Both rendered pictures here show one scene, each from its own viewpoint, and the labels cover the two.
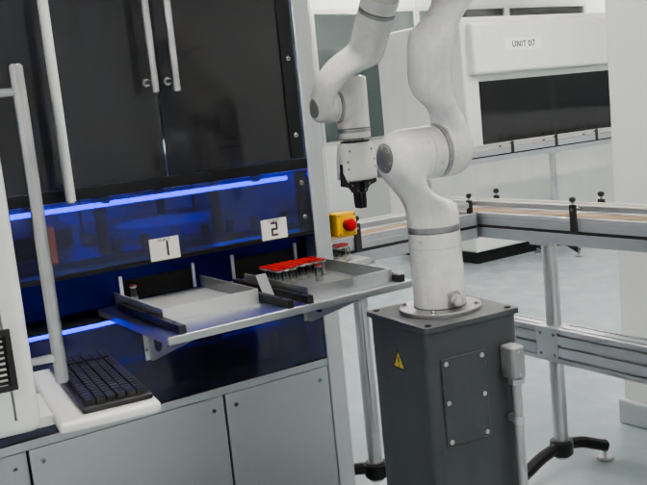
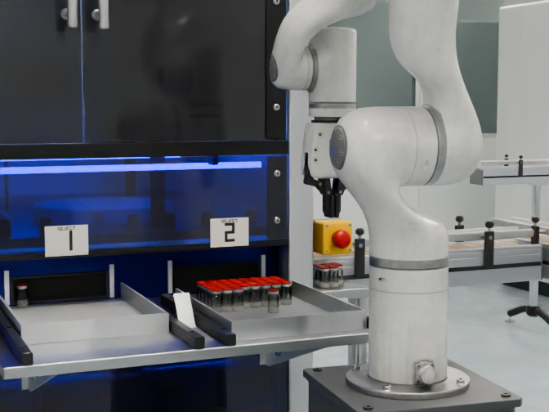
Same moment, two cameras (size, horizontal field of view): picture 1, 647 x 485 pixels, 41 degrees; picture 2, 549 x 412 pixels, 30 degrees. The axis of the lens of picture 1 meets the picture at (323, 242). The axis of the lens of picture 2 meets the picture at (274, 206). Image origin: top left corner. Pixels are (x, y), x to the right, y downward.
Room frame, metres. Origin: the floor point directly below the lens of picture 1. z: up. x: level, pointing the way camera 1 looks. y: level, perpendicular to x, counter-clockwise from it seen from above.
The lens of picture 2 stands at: (0.43, -0.31, 1.29)
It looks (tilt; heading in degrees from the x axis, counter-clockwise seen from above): 6 degrees down; 10
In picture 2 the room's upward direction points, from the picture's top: straight up
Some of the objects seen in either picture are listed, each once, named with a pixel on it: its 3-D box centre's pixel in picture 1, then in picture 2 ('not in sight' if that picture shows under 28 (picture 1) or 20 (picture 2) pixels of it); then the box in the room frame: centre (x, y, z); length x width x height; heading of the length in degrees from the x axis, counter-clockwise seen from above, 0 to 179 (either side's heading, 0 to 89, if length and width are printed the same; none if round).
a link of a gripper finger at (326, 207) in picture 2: (354, 195); (323, 199); (2.25, -0.09, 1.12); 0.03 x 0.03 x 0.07; 32
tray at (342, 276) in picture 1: (316, 277); (265, 307); (2.34, 0.03, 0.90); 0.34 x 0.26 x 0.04; 32
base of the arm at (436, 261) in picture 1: (437, 269); (408, 323); (1.99, -0.26, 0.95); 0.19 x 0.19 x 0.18
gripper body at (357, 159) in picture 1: (356, 158); (332, 145); (2.26, -0.11, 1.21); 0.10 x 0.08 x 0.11; 122
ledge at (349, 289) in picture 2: (341, 261); (329, 288); (2.71, -0.05, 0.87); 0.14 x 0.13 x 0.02; 32
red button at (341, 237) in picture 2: (349, 224); (340, 239); (2.63, -0.08, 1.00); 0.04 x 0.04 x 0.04; 32
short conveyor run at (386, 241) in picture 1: (389, 230); (412, 253); (2.94, -0.23, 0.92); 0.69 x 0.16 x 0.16; 122
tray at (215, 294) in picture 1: (184, 296); (77, 310); (2.25, 0.38, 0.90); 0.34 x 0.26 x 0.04; 32
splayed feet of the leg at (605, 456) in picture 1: (562, 458); not in sight; (2.89, -0.75, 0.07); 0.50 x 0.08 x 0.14; 122
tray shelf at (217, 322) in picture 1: (254, 297); (174, 324); (2.29, 0.20, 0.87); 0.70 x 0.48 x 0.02; 122
